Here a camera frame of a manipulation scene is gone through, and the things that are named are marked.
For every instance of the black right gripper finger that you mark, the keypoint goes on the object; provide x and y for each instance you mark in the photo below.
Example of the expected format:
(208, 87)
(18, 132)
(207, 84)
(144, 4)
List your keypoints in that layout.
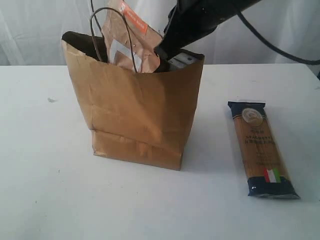
(173, 40)

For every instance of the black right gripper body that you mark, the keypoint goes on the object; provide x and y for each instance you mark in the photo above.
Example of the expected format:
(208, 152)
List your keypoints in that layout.
(202, 15)

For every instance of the small white blue carton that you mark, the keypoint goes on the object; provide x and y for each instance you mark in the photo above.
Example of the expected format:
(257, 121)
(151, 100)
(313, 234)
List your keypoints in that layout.
(181, 61)

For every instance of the brown kraft stand-up pouch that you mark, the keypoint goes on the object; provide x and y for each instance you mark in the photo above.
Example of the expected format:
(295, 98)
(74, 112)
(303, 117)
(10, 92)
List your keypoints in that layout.
(129, 41)

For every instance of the brown paper shopping bag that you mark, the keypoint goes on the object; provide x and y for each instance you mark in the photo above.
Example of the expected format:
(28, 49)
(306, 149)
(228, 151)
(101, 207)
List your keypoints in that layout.
(144, 118)

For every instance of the spaghetti packet with Italian flag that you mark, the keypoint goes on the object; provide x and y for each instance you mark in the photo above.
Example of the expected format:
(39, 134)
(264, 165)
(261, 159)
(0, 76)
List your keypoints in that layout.
(266, 173)

